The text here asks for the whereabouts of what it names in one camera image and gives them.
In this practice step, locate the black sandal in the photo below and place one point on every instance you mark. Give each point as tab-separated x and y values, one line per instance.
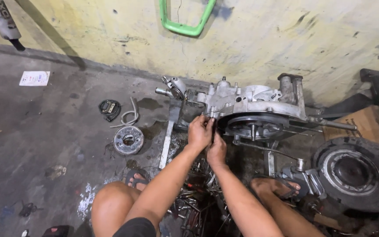
291	189
137	176

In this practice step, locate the round metal flywheel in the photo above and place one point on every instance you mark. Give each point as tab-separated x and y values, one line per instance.
128	140

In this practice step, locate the metal engine stand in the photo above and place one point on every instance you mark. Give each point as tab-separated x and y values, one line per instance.
173	131

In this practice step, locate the brown cardboard box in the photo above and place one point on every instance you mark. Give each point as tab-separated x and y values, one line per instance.
364	126

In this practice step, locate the white paper sheet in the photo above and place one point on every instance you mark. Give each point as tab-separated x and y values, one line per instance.
34	78

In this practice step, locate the black right sandal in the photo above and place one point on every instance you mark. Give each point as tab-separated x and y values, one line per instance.
291	189

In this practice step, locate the person's right hand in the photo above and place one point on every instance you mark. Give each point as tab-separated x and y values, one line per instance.
216	150

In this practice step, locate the person's left leg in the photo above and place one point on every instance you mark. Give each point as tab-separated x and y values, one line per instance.
113	207

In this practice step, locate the person's left hand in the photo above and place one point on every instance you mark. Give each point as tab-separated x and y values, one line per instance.
198	132

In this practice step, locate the white shock absorber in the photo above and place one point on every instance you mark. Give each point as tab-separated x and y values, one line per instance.
4	21

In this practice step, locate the green plastic frame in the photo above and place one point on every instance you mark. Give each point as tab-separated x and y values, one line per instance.
185	23

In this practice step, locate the small scooter wheel with tyre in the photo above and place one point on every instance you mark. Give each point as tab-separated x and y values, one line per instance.
354	172

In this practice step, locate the heap of hand tools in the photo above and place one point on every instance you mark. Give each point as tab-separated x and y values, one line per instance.
196	197

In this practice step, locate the person's right leg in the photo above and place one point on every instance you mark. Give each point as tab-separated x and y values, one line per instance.
285	210

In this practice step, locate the silver scooter engine case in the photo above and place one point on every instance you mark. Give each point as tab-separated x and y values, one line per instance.
242	102

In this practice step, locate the small black clamp part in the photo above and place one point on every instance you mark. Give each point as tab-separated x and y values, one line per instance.
28	209

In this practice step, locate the person's leg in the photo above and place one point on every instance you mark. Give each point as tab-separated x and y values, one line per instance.
113	207
285	210

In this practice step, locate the black left sandal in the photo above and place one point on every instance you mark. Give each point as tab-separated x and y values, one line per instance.
137	176

